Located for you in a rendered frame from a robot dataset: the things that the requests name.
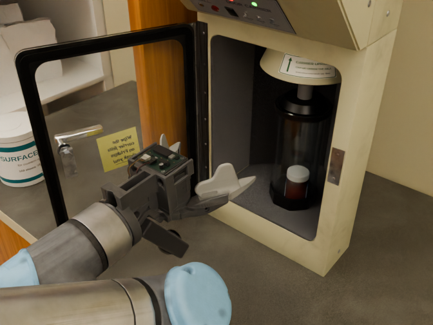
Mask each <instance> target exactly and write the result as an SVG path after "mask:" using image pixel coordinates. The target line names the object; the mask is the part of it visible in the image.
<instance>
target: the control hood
mask: <svg viewBox="0 0 433 325"><path fill-rule="evenodd" d="M180 1H181V2H182V4H183V5H184V6H185V7H186V8H187V9H188V10H192V11H196V12H201V13H204V14H209V15H213V16H217V17H221V18H224V19H229V20H232V21H238V22H241V23H245V24H249V25H253V26H258V27H261V28H266V29H269V30H274V31H277V32H282V33H285V34H290V35H295V36H298V37H303V38H306V39H310V40H313V41H319V42H322V43H327V44H331V45H334V46H339V47H342V48H347V49H350V50H355V51H360V50H361V49H363V48H365V47H366V46H367V42H368V38H369V32H370V25H371V21H372V15H373V11H374V4H375V0H277V1H278V4H279V5H280V7H281V8H282V10H283V12H284V14H285V15H286V17H287V18H288V20H289V22H290V24H291V26H292V27H293V29H294V31H295V32H296V34H292V33H289V32H284V31H281V30H276V29H273V28H268V27H264V26H260V25H255V24H252V23H247V22H243V21H239V20H236V19H231V18H228V17H223V16H219V15H215V14H210V13H207V12H202V11H199V10H197V8H196V7H195V6H194V5H193V4H192V2H191V1H190V0H180Z"/></svg>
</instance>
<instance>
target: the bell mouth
mask: <svg viewBox="0 0 433 325"><path fill-rule="evenodd" d="M260 66H261V68H262V69H263V70H264V71H265V72H266V73H267V74H269V75H271V76H273V77H275V78H277V79H280V80H283V81H287V82H290V83H296V84H305V85H329V84H338V83H341V82H342V76H341V73H340V71H339V70H338V69H337V68H336V67H334V66H332V65H329V64H325V63H321V62H318V61H313V60H310V59H306V58H303V57H299V56H296V55H292V54H287V53H285V52H280V51H277V50H273V49H270V48H267V49H266V51H265V52H264V54H263V56H262V58H261V60H260Z"/></svg>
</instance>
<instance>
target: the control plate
mask: <svg viewBox="0 0 433 325"><path fill-rule="evenodd" d="M190 1H191V2H192V4H193V5H194V6H195V7H196V8H197V10H199V11H202V12H207V13H210V14H215V15H219V16H223V17H228V18H231V19H236V20H239V21H243V22H247V23H252V24H255V25H260V26H264V27H268V28H273V29H276V30H281V31H284V32H289V33H292V34H296V32H295V31H294V29H293V27H292V26H291V24H290V22H289V20H288V18H287V17H286V15H285V14H284V12H283V10H282V8H281V7H280V5H279V4H278V1H277V0H234V1H230V0H190ZM252 1H253V2H255V3H257V4H258V6H254V5H252V4H251V2H252ZM198 3H202V4H203V5H204V6H200V5H199V4H198ZM212 5H214V6H217V7H218V8H219V9H220V10H219V12H216V11H214V10H212V9H211V6H212ZM225 6H226V7H230V8H232V9H233V10H234V11H235V12H236V14H237V15H238V17H235V16H232V15H230V14H229V12H228V11H227V10H226V9H225V8H224V7H225ZM244 12H245V13H247V14H248V16H246V17H243V16H244V15H243V13H244ZM257 15H258V16H260V17H261V18H262V19H259V21H257V20H256V16H257ZM269 19H273V20H274V21H275V23H272V24H271V23H270V20H269Z"/></svg>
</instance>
